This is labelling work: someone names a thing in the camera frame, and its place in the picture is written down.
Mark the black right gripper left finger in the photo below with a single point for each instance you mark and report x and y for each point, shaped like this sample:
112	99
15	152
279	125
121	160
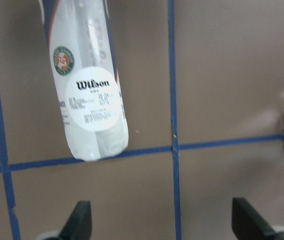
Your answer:
79	224

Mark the Wilson tennis ball can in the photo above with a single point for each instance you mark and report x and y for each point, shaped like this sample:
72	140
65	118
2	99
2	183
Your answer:
79	41

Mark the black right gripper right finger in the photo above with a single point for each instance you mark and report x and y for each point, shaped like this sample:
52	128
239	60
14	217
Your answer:
248	224

